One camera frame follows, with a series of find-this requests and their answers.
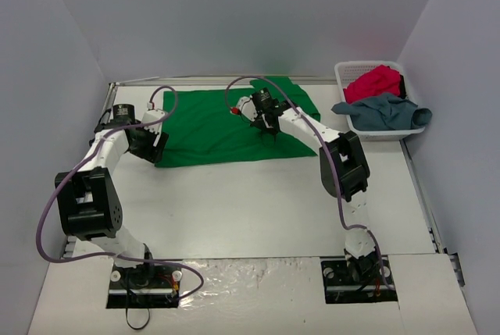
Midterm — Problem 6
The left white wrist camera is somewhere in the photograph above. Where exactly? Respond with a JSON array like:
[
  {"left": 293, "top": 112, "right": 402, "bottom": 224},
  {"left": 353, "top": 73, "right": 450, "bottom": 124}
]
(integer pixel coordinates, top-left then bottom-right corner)
[{"left": 141, "top": 109, "right": 166, "bottom": 134}]

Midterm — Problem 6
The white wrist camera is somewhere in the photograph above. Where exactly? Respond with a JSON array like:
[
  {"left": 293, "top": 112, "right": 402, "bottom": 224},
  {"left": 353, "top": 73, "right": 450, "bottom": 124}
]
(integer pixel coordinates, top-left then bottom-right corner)
[
  {"left": 141, "top": 109, "right": 166, "bottom": 134},
  {"left": 230, "top": 96, "right": 258, "bottom": 122}
]

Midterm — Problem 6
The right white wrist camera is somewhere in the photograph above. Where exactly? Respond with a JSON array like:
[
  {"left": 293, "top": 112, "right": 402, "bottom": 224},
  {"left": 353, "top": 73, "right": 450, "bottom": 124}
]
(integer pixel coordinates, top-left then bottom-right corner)
[{"left": 230, "top": 96, "right": 258, "bottom": 122}]

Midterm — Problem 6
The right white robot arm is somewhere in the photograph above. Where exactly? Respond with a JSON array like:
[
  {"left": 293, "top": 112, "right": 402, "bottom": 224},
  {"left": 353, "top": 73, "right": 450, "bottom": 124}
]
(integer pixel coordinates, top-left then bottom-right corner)
[{"left": 237, "top": 88, "right": 376, "bottom": 283}]

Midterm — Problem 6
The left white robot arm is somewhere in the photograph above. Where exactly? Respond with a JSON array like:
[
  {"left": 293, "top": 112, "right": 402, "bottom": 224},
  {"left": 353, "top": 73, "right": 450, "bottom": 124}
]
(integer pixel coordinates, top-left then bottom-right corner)
[{"left": 55, "top": 104, "right": 169, "bottom": 287}]

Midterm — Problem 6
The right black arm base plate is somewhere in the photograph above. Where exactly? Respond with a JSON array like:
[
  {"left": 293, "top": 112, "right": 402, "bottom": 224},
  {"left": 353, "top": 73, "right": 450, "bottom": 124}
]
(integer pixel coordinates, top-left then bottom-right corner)
[{"left": 320, "top": 258, "right": 398, "bottom": 305}]

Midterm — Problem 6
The grey-blue t shirt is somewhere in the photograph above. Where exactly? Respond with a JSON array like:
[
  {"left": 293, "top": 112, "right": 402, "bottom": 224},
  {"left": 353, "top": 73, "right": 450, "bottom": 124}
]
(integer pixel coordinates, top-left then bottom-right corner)
[{"left": 331, "top": 93, "right": 433, "bottom": 131}]

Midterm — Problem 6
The pink-red t shirt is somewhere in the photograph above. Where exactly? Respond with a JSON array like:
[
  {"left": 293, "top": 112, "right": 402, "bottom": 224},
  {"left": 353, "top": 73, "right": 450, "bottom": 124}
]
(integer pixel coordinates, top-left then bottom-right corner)
[{"left": 344, "top": 65, "right": 401, "bottom": 104}]

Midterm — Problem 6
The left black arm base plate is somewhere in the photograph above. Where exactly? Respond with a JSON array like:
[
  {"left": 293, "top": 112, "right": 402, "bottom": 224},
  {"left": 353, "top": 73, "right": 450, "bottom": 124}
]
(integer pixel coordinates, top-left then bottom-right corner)
[{"left": 106, "top": 264, "right": 183, "bottom": 309}]

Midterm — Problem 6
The green t shirt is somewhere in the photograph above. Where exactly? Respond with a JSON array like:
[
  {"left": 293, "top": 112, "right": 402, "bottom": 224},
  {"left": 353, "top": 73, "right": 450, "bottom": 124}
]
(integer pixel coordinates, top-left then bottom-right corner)
[{"left": 155, "top": 80, "right": 316, "bottom": 168}]

